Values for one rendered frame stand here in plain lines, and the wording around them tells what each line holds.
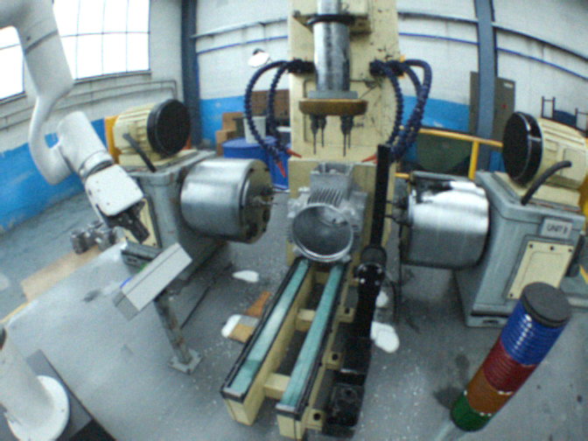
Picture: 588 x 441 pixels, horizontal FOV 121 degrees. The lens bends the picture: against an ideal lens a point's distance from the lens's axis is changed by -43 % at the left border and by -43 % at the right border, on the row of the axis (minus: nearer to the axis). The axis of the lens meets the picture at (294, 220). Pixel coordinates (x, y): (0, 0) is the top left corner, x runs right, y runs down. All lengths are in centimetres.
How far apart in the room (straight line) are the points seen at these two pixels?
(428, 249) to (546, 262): 34
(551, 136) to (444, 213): 36
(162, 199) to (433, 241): 73
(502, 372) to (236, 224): 67
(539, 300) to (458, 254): 47
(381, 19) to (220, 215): 76
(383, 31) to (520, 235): 69
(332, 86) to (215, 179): 39
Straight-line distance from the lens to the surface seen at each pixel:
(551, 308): 27
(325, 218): 91
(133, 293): 51
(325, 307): 64
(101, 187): 59
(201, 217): 81
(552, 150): 78
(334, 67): 72
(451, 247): 70
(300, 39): 99
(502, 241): 72
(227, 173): 79
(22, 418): 63
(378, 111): 94
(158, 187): 87
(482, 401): 33
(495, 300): 82
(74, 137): 65
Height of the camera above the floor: 135
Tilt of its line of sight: 25 degrees down
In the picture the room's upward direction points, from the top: 2 degrees counter-clockwise
